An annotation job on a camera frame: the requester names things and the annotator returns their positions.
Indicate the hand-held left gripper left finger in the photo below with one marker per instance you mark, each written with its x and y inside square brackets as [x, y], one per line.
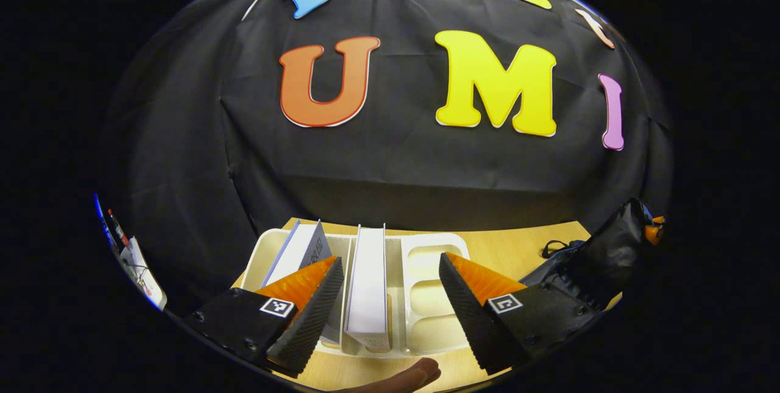
[314, 320]

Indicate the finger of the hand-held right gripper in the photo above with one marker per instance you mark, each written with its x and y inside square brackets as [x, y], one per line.
[654, 231]

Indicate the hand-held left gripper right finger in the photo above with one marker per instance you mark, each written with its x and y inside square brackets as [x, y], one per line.
[469, 320]

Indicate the cream plastic bookshelf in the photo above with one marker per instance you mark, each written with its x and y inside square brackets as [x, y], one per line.
[426, 295]

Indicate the blue schoolbag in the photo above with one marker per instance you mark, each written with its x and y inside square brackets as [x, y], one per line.
[609, 253]

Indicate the white cover book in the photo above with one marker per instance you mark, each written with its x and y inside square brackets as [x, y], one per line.
[367, 289]

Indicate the purple cover book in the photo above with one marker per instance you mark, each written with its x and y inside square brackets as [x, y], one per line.
[298, 253]

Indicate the black backdrop cloth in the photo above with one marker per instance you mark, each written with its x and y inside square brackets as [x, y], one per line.
[396, 173]

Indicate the white side table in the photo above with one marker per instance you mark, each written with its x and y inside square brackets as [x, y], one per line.
[143, 277]

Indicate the red capped bottle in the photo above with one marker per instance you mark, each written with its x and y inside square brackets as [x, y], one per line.
[116, 227]

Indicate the computer monitor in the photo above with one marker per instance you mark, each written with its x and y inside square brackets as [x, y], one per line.
[97, 210]

